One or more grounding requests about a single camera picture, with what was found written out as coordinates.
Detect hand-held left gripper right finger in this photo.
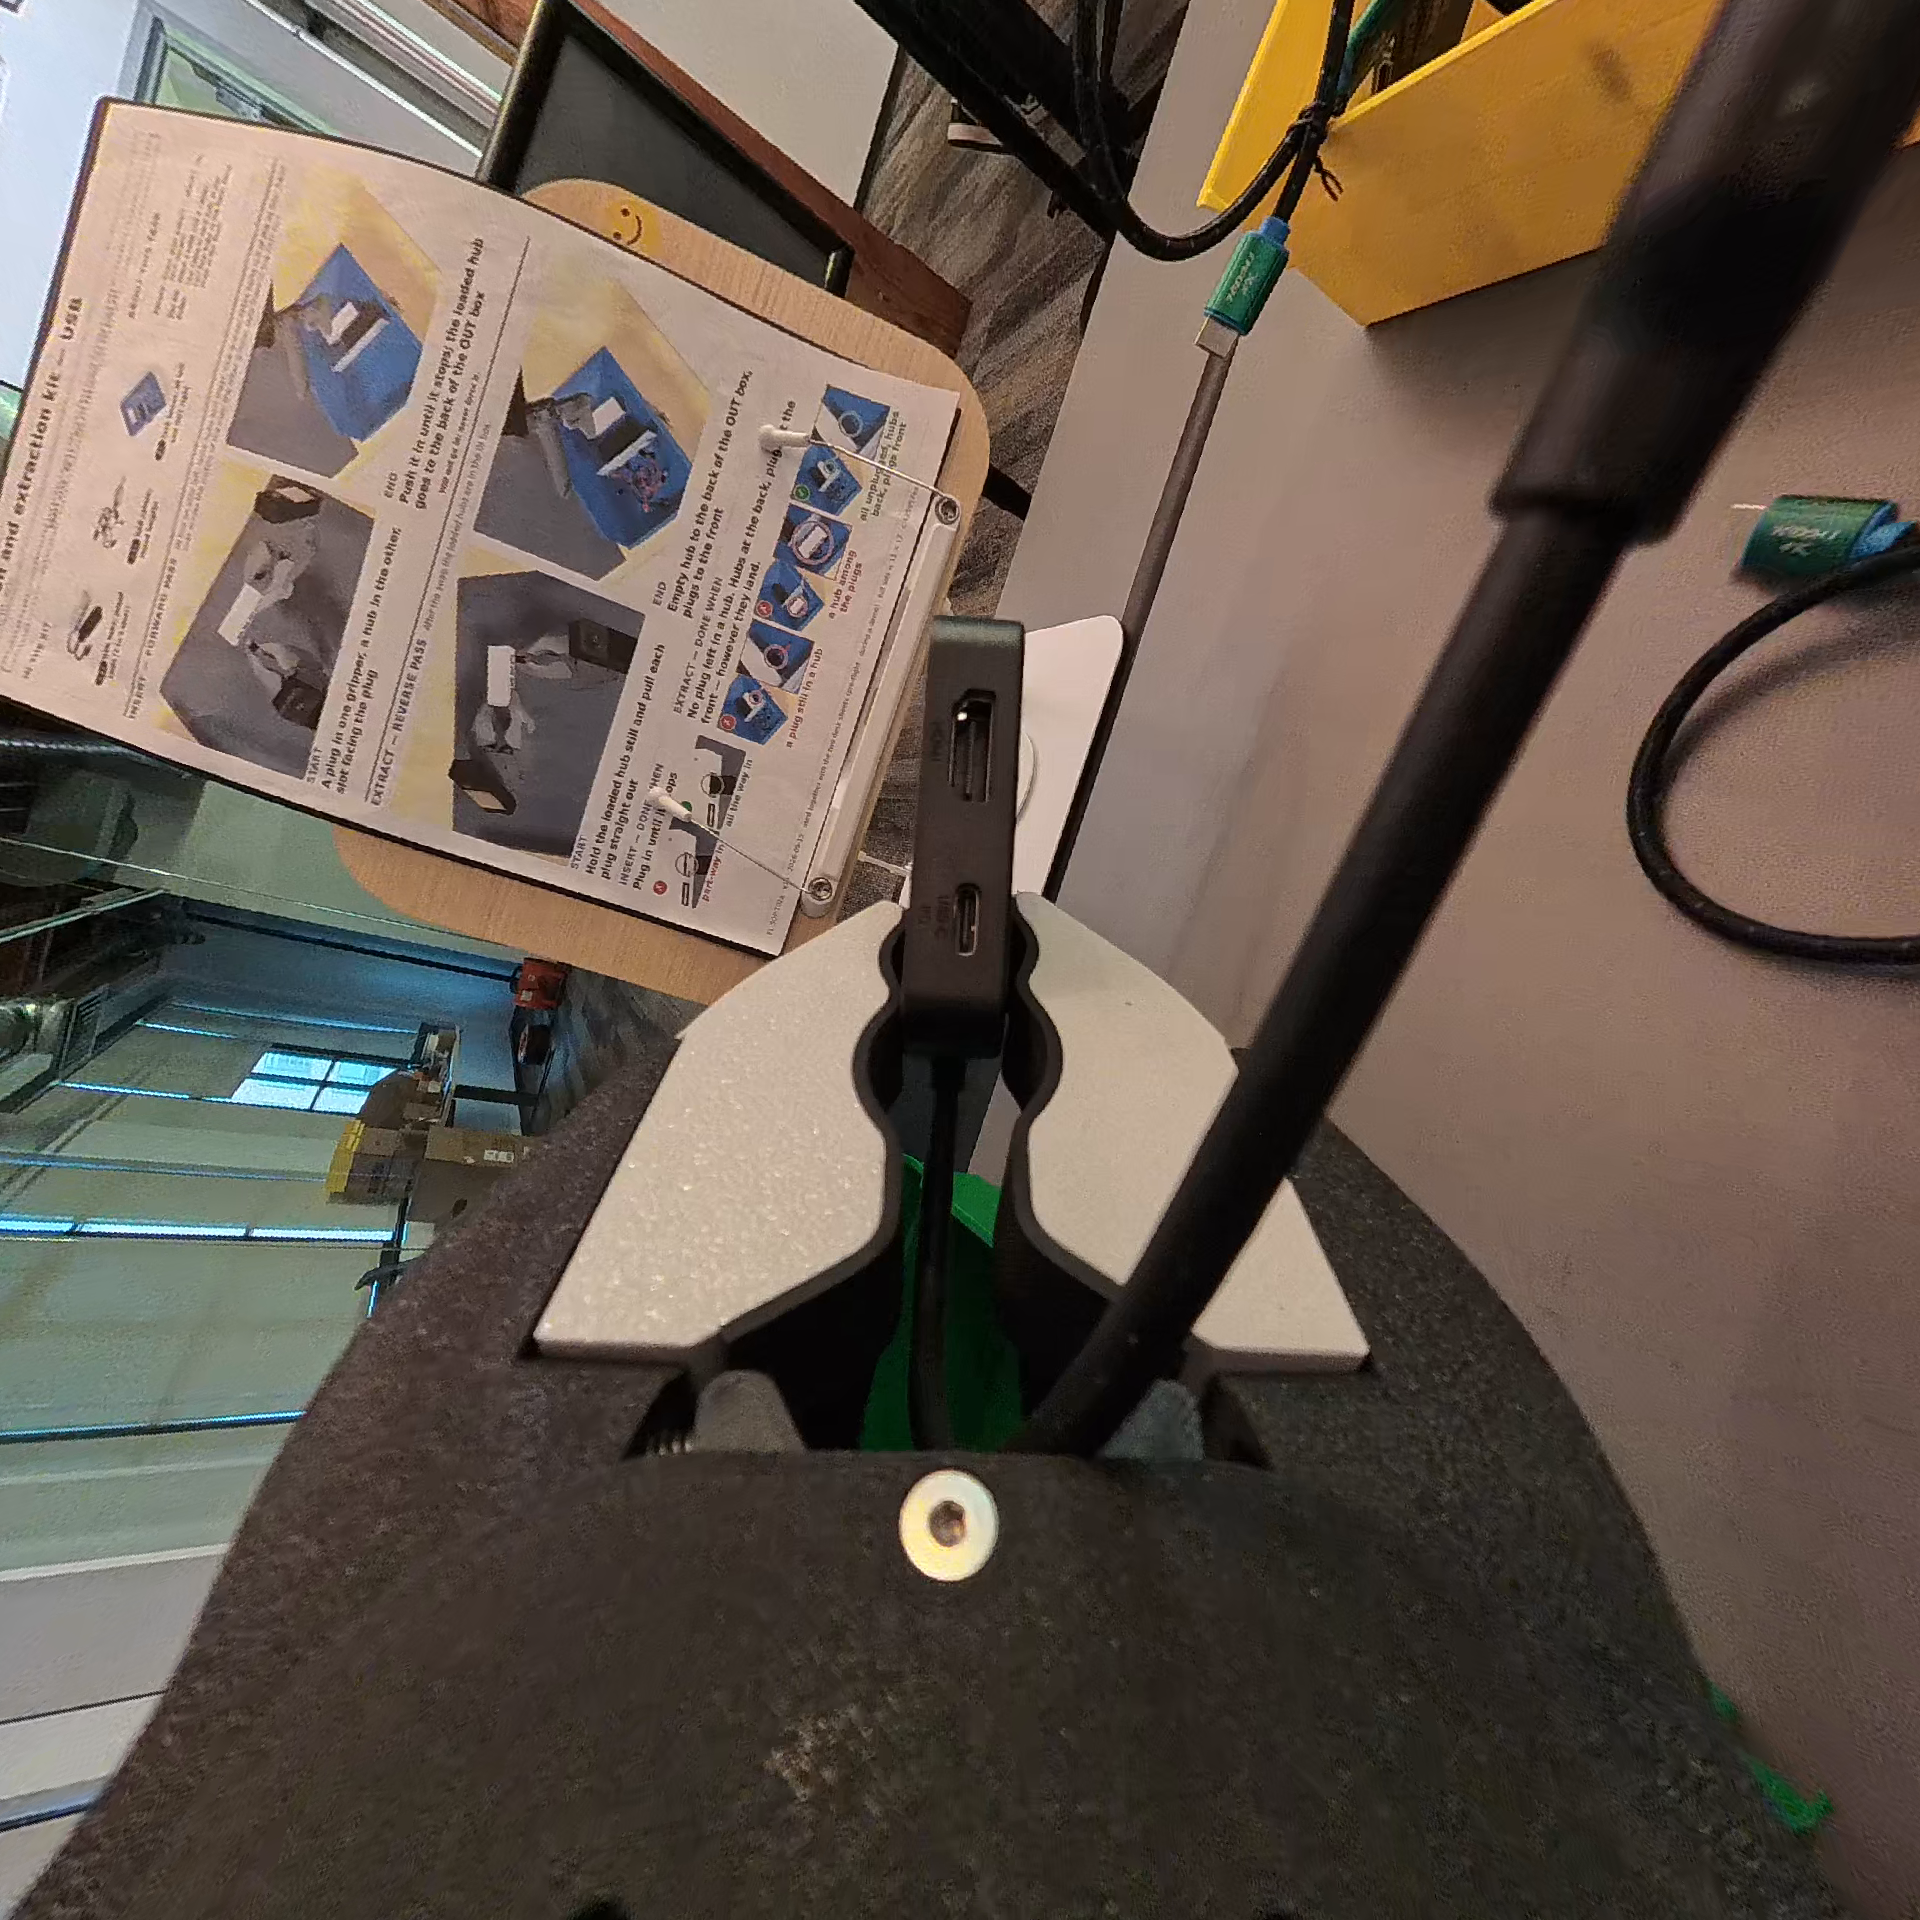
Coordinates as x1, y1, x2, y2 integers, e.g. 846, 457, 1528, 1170
1006, 897, 1373, 1369

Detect thin braided cable green plugs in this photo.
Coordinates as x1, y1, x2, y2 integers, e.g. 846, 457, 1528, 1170
1066, 0, 1367, 361

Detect green plastic bin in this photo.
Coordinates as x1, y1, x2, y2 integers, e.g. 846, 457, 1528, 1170
860, 1170, 1834, 1839

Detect black square hub lead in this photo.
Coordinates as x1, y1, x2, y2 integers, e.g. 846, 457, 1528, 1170
912, 0, 1920, 1461

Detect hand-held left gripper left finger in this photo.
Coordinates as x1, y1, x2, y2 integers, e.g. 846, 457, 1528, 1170
534, 911, 904, 1367

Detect cardboard boxes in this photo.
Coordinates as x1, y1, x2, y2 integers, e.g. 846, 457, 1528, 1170
325, 1027, 488, 1233

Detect yellow plastic bin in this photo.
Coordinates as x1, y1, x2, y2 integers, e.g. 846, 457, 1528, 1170
1196, 0, 1758, 328

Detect printed instruction sheet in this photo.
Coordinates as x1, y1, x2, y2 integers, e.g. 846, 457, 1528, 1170
0, 97, 970, 963

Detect instruction sheet on stand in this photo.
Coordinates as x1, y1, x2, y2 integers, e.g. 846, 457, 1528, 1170
325, 177, 999, 1009

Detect braided hdmi cable green plugs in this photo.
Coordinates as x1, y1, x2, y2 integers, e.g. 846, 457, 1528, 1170
1628, 495, 1920, 970

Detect white stand base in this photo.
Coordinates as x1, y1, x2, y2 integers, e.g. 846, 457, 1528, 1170
1006, 615, 1130, 897

